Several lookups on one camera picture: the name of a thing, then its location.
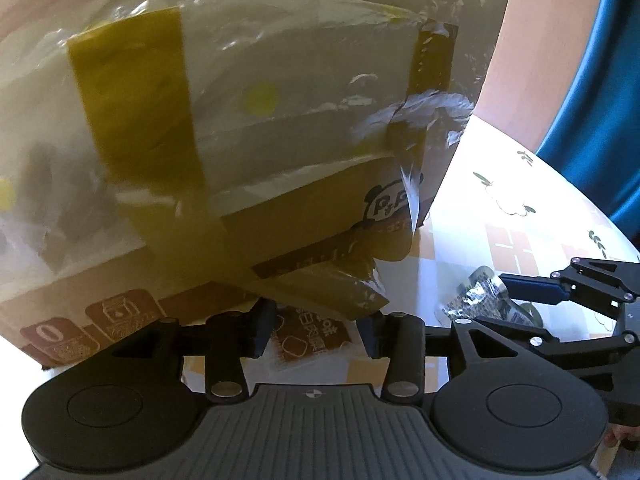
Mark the clear plastic liner bag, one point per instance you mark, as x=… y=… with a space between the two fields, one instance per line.
x=280 y=60

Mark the silver snack packet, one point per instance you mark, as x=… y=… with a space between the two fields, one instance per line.
x=475 y=294

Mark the blue curtain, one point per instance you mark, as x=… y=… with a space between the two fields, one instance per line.
x=600 y=110

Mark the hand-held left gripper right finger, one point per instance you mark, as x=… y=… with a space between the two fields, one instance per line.
x=373 y=336

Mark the person's right hand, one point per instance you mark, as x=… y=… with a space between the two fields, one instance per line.
x=624 y=434

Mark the checkered floral tablecloth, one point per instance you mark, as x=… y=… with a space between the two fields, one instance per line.
x=500 y=210

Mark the brown cardboard box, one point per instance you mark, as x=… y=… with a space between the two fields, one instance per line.
x=300 y=195

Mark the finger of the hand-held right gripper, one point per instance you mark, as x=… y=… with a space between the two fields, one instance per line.
x=535 y=287
x=575 y=350

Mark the light wooden board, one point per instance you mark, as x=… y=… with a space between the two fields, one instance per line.
x=545 y=35

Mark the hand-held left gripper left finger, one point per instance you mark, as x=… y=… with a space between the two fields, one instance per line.
x=263 y=329

